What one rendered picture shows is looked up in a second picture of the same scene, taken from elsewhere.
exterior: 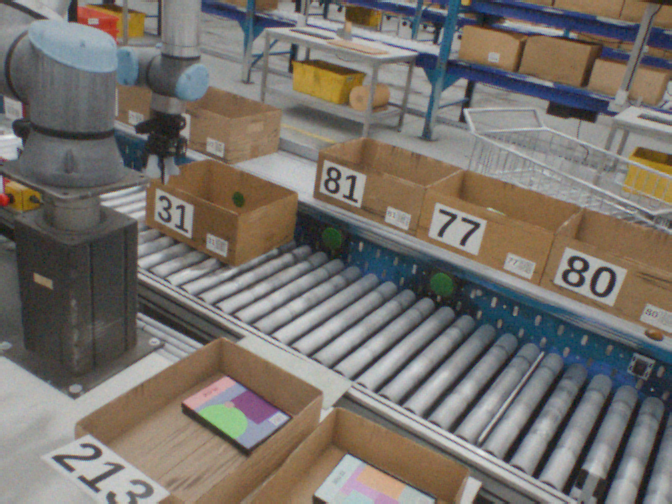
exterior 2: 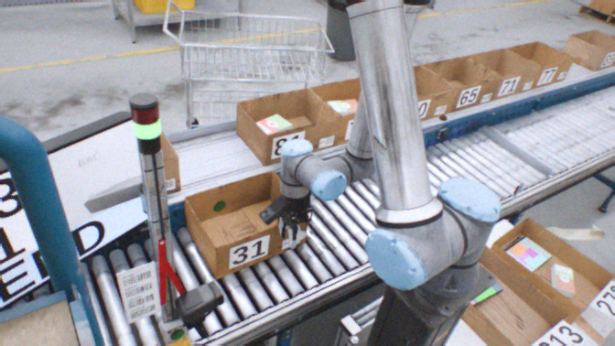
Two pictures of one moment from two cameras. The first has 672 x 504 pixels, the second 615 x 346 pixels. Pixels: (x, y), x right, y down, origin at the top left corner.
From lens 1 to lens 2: 1.96 m
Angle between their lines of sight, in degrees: 58
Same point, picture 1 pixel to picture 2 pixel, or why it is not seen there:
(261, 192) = (241, 189)
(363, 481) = (518, 254)
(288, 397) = not seen: hidden behind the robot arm
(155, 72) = (358, 174)
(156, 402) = (469, 318)
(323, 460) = not seen: hidden behind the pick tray
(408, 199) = (332, 128)
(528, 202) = (343, 87)
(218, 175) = (196, 202)
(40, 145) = (474, 271)
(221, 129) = (168, 169)
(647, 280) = (437, 98)
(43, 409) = not seen: outside the picture
